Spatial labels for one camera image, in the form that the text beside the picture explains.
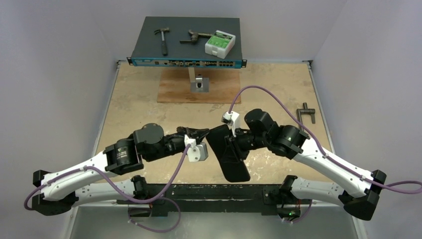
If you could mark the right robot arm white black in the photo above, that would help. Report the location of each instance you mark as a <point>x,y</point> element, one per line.
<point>355,189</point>

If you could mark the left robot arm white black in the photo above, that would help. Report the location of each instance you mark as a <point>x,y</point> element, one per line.
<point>90,181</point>

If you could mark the white green plastic box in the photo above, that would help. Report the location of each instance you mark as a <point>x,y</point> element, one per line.
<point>220,44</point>

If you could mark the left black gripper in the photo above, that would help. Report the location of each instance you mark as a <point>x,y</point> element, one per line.
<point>198,133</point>

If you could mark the metal stand bracket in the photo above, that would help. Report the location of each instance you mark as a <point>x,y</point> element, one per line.
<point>198,83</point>

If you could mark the black zippered tool case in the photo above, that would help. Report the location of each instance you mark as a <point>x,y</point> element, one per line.
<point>232,172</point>

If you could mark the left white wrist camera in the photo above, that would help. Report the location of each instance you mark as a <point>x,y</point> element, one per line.
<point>196,152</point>

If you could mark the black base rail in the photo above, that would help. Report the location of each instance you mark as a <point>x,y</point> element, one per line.
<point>265,199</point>

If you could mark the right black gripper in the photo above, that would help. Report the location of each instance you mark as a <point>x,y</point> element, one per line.
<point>233,143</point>

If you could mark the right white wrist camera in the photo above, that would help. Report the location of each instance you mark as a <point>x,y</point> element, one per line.
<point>232,119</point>

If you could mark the network switch rack unit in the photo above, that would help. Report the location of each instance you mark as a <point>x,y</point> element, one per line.
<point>147,50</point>

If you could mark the rusty metal clamp tool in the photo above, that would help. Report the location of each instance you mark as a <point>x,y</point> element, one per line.
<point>195,36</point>

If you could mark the claw hammer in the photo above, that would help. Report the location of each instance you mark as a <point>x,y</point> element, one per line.
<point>162,31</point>

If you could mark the wooden board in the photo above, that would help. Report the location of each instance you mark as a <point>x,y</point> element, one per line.
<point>219,86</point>

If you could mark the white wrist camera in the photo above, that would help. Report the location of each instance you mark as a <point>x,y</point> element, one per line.
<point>196,152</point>
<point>232,119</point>

